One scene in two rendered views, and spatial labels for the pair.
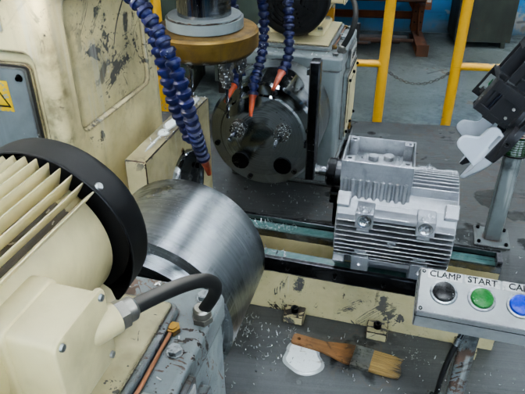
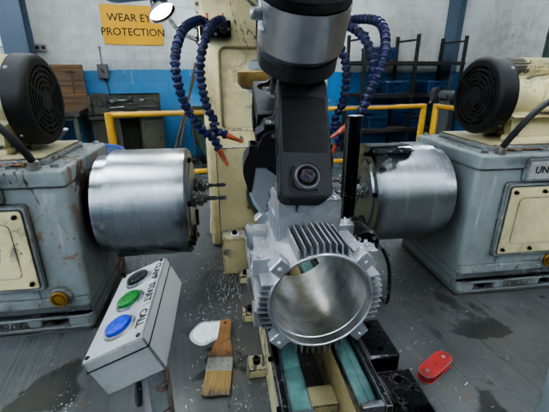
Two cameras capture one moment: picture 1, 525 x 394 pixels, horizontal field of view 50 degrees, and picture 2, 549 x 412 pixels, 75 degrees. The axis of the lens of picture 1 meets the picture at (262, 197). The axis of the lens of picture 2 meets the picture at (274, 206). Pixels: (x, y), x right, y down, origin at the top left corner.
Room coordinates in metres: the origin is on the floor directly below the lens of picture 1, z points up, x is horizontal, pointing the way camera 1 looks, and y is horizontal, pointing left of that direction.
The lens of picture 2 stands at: (0.59, -0.71, 1.33)
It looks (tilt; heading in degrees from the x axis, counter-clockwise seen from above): 20 degrees down; 66
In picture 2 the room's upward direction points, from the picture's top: straight up
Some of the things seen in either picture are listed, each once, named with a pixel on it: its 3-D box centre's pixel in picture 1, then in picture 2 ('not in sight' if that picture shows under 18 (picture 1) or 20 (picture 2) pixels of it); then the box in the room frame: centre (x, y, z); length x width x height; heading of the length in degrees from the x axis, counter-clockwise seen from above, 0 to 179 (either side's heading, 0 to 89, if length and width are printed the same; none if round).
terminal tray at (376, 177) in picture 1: (377, 169); (301, 208); (0.87, -0.20, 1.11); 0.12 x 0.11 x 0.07; 75
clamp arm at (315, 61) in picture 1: (313, 122); (350, 176); (1.04, -0.10, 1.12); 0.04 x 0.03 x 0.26; 74
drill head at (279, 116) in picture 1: (275, 115); (403, 190); (1.26, -0.03, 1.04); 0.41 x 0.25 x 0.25; 164
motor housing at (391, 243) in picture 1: (394, 216); (305, 268); (0.86, -0.24, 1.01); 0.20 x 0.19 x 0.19; 75
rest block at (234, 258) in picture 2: not in sight; (235, 250); (0.86, 0.16, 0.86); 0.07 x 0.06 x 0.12; 164
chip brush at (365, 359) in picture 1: (345, 352); (221, 353); (0.72, -0.15, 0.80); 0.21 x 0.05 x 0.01; 68
